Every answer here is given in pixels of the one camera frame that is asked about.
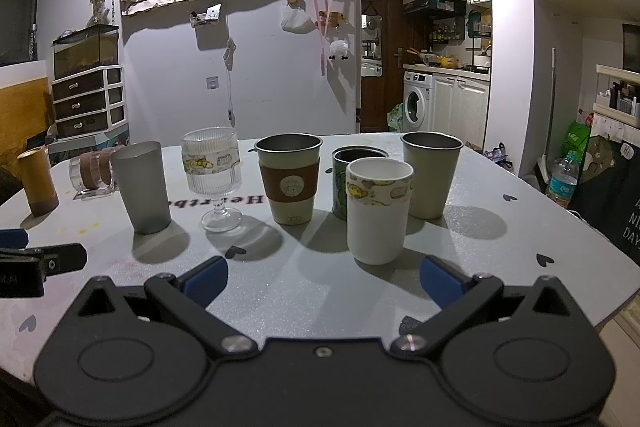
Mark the green printed cup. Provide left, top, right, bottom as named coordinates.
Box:
left=332, top=146, right=390, bottom=222

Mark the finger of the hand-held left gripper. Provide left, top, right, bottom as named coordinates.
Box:
left=30, top=243, right=89, bottom=281
left=0, top=229, right=29, bottom=251

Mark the green shopping bag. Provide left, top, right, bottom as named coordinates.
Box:
left=564, top=121, right=592, bottom=164

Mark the white washing machine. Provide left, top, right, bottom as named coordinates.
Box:
left=402, top=71, right=435, bottom=132

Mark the dark wooden door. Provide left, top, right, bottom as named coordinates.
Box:
left=360, top=0, right=405, bottom=133

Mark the door mirror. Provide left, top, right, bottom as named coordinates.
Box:
left=360, top=13, right=384, bottom=78

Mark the pink ribbon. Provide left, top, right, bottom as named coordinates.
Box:
left=312, top=0, right=336, bottom=76

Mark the plastic water bottle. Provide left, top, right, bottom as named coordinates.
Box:
left=546, top=150, right=580, bottom=209

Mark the white shelf with bottles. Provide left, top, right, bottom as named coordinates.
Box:
left=592, top=64, right=640, bottom=128

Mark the white kitchen base cabinet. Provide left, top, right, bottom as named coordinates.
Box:
left=432, top=72, right=491, bottom=148

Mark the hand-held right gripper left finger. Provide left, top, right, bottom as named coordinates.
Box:
left=67, top=255, right=258, bottom=360

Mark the steel cup with brown sleeve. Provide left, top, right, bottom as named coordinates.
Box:
left=254, top=133, right=323, bottom=226

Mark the yellow wooden board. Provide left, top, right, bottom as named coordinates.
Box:
left=0, top=61, right=54, bottom=164

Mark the white drawer unit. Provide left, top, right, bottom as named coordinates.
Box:
left=51, top=65, right=126, bottom=138

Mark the mop handle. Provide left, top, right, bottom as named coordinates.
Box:
left=542, top=47, right=557, bottom=188

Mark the white cup with printed band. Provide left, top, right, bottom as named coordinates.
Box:
left=346, top=158, right=415, bottom=266

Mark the black printed cloth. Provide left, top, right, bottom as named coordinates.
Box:
left=570, top=126, right=640, bottom=266

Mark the dark floor bag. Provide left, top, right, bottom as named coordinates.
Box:
left=482, top=142, right=514, bottom=168

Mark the frosted grey cup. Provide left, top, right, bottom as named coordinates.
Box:
left=110, top=141, right=174, bottom=236

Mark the clear holder with brown rolls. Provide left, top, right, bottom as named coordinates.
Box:
left=68, top=147, right=126, bottom=202

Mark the green plastic bag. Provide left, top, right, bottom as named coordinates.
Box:
left=385, top=103, right=405, bottom=132

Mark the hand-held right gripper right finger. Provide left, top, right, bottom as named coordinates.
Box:
left=390, top=255, right=578, bottom=360

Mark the brown cylindrical cup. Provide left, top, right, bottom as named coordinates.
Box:
left=17, top=146, right=60, bottom=216

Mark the spice rack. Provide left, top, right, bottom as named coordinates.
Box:
left=428, top=21, right=466, bottom=44

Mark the white hanging pouch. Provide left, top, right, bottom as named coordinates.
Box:
left=279, top=4, right=315, bottom=32

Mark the ribbed glass goblet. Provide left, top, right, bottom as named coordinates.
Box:
left=181, top=127, right=244, bottom=234

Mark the plain steel cup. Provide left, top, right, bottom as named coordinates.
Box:
left=401, top=132, right=464, bottom=220

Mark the glass fish tank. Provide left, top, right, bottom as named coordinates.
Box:
left=52, top=24, right=121, bottom=80

